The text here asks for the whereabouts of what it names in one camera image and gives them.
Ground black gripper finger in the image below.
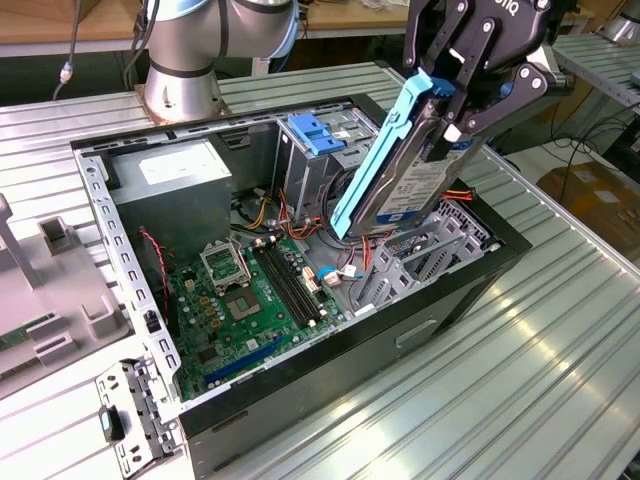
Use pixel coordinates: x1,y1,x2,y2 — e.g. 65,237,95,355
430,19,550,161
403,0,474,74

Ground hard disk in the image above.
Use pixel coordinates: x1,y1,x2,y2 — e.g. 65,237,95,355
330,67,489,240

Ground metal disk bay cage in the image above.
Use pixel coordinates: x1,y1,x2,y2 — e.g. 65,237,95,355
349,197,501,319

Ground long wooden desk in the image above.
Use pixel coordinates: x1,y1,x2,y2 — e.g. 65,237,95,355
0,0,599,96

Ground metal slat side table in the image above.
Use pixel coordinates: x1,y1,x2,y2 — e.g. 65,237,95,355
549,33,640,146

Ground blue drive latch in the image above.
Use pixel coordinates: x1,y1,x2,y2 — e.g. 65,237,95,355
288,115,346,157

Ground metal optical drive cage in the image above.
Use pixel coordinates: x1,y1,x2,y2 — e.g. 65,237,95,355
272,107,389,224

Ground brown cardboard box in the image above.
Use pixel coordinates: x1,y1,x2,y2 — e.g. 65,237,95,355
537,159,640,251

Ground black RAM slot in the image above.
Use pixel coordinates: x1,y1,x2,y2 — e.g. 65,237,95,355
267,242,325,325
252,244,312,330

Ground grey power supply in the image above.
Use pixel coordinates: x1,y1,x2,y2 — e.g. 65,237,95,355
107,139,235,261

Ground metal socket cover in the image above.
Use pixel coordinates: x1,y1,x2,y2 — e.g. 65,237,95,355
198,238,251,292

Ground CPU socket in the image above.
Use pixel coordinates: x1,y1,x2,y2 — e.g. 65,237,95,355
219,284,266,324

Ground green motherboard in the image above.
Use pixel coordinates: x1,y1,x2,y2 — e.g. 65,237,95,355
167,234,349,401

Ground black open PC case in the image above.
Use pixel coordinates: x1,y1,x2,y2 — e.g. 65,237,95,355
69,92,534,476

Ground blue expansion slot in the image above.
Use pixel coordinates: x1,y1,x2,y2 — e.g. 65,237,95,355
202,334,287,387

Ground grey parts rack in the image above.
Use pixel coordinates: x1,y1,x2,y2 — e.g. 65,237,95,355
0,192,135,400

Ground black blue latch clip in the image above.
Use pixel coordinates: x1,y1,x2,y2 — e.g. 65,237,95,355
98,405,126,441

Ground green RAM stick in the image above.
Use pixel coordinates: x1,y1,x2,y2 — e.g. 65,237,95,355
0,312,56,352

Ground orange black wire bundle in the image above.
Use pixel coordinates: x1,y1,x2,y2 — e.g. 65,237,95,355
277,187,381,281

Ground yellow black power wires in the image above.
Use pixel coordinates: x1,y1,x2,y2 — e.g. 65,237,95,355
232,187,276,234

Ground small blue white wire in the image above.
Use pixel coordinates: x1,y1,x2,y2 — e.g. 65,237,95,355
314,264,364,289

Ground red black fan wire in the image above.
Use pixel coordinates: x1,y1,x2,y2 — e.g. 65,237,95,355
139,228,169,299

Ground arm cable with connector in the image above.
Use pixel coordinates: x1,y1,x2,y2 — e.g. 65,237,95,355
51,0,84,102

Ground hinged metal slot bracket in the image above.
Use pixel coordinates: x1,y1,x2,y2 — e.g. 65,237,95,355
94,357,186,476

